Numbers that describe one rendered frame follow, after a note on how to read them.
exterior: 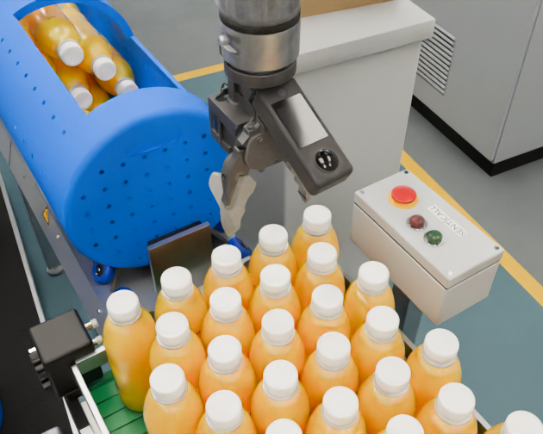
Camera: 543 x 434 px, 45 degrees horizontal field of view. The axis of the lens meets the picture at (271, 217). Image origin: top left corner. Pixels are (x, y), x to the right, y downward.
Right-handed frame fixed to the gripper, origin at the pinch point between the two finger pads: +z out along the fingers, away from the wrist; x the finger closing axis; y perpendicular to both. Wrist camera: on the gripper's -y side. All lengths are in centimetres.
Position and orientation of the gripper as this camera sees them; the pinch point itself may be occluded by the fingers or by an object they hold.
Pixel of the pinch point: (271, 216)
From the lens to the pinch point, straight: 76.5
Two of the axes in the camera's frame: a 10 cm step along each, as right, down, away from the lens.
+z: 0.0, 7.1, 7.0
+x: -8.5, 3.7, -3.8
